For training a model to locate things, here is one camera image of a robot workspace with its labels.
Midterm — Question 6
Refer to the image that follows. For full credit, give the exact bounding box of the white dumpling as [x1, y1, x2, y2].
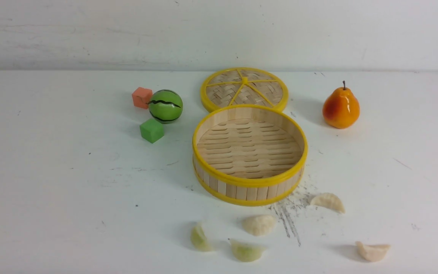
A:
[355, 241, 391, 262]
[241, 215, 277, 237]
[310, 193, 346, 214]

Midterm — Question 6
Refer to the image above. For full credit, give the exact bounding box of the green-filled dumpling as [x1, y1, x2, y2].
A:
[190, 222, 213, 252]
[229, 238, 267, 262]

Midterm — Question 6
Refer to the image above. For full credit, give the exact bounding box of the green-filled dumpling front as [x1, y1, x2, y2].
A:
[229, 238, 267, 262]

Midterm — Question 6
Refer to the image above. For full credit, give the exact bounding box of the bamboo steamer tray yellow rim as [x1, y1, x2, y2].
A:
[192, 105, 308, 206]

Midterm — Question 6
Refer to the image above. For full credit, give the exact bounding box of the woven bamboo steamer lid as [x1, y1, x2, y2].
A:
[200, 67, 289, 112]

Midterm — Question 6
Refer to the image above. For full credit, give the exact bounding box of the green toy watermelon ball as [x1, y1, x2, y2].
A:
[148, 89, 184, 124]

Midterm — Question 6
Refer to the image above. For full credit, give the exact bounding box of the green foam cube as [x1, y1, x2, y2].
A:
[140, 118, 165, 143]

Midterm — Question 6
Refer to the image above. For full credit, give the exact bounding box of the orange foam cube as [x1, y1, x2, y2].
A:
[132, 87, 153, 109]

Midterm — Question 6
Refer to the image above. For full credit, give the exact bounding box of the orange toy pear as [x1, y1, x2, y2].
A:
[322, 81, 360, 129]

